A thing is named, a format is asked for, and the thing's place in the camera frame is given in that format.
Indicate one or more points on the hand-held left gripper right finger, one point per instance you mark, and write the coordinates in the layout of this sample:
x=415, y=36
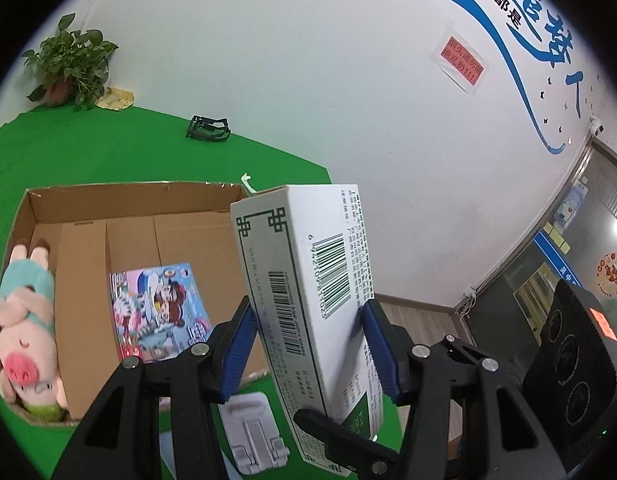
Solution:
x=381, y=355

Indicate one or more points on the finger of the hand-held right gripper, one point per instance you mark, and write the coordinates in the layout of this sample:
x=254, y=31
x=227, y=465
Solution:
x=348, y=442

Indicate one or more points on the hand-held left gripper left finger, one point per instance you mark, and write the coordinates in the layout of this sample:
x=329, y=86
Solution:
x=238, y=355

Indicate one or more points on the white folding phone stand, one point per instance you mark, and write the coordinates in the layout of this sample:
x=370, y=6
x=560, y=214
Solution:
x=248, y=415

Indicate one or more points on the colourful cartoon game box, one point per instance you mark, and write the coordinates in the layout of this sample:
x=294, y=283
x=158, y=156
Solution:
x=158, y=305

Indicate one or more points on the white and green box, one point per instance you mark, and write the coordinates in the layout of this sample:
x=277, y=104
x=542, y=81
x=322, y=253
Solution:
x=308, y=270

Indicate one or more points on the large cardboard box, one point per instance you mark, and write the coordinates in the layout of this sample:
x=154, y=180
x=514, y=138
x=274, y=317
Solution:
x=188, y=240

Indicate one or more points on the pink pig plush toy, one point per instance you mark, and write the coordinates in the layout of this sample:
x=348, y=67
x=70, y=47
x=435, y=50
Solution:
x=28, y=330

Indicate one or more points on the glass door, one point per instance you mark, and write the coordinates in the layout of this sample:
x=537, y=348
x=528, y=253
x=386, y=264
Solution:
x=538, y=280

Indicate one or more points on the round red door sticker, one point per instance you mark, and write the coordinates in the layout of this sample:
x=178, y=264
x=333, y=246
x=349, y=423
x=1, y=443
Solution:
x=612, y=272

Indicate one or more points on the blue cartoon door poster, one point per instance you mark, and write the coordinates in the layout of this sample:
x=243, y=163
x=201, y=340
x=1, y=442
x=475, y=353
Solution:
x=570, y=205

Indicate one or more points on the green table cloth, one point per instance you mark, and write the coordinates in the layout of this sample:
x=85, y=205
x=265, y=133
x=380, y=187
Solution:
x=138, y=150

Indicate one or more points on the yellow dry leaf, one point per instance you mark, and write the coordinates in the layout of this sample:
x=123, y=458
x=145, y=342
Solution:
x=116, y=99

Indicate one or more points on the small potted green plant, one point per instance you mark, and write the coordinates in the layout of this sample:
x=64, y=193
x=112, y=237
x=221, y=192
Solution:
x=68, y=55

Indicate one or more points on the black plastic clip frame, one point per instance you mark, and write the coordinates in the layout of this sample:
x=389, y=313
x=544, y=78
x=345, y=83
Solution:
x=208, y=129

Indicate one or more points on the white security camera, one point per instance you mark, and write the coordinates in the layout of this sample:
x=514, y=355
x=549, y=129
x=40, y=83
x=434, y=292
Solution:
x=596, y=126

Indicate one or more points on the red wall notice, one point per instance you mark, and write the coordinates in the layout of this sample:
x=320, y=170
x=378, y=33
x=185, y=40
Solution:
x=463, y=60

